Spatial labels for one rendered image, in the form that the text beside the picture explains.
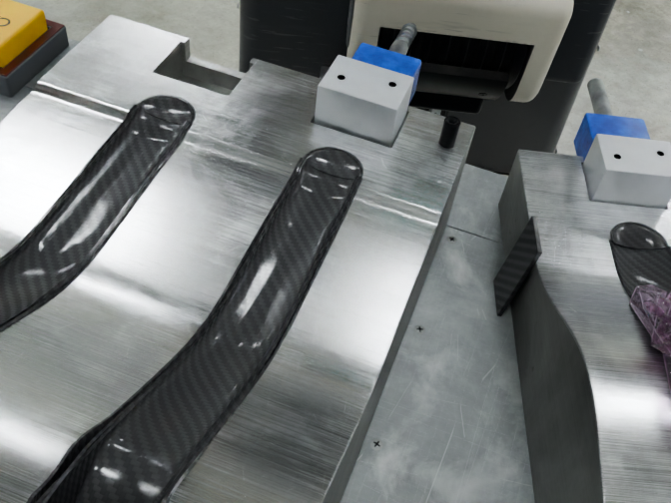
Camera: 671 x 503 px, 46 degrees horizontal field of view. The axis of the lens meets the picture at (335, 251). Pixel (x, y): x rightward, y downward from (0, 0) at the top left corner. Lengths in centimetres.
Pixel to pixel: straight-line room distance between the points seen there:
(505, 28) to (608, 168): 36
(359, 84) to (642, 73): 192
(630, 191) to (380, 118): 17
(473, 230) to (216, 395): 28
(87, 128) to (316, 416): 23
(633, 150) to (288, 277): 25
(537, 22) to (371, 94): 41
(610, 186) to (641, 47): 195
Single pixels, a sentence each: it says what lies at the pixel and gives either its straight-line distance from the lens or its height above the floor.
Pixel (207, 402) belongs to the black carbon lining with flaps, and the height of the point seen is 90.
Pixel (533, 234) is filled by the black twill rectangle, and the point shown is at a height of 86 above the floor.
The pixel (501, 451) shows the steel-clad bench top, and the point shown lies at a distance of 47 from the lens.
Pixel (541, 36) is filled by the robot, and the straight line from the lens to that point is 87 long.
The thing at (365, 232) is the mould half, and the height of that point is 89.
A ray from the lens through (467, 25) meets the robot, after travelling 86.
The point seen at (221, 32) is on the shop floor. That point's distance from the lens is 218.
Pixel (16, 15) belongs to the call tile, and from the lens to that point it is 69.
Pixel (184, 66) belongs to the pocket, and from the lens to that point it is 56.
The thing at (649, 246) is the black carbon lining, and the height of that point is 85.
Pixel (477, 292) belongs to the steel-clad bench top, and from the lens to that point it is 53.
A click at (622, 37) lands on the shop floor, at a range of 249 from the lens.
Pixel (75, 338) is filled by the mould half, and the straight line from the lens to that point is 37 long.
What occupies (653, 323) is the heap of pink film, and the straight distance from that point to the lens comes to 43.
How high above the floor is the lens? 120
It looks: 48 degrees down
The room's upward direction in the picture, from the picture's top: 9 degrees clockwise
